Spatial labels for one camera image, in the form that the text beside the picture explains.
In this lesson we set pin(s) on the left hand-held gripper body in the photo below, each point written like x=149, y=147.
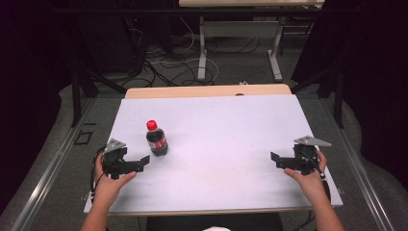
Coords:
x=114, y=159

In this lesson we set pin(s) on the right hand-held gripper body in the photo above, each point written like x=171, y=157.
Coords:
x=304, y=159

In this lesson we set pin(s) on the cola bottle with red cap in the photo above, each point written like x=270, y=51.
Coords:
x=156, y=141

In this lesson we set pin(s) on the person's right hand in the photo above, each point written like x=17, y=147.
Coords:
x=312, y=186

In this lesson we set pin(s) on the person's left hand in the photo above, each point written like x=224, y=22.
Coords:
x=107, y=189

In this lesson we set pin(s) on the white table cover board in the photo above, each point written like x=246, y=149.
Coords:
x=218, y=134

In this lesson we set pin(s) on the black metal stand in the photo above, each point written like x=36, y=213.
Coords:
x=338, y=102
x=75, y=102

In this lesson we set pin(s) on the person's dark clothing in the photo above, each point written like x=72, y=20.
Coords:
x=179, y=223

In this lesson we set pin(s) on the wooden table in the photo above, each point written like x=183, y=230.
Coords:
x=192, y=91

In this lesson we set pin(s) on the white cloth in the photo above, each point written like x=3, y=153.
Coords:
x=217, y=228

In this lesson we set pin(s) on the dark curtain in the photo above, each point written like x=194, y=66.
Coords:
x=375, y=80
x=29, y=80

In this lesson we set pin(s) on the aluminium floor rail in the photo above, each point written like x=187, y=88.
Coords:
x=362, y=173
x=48, y=179

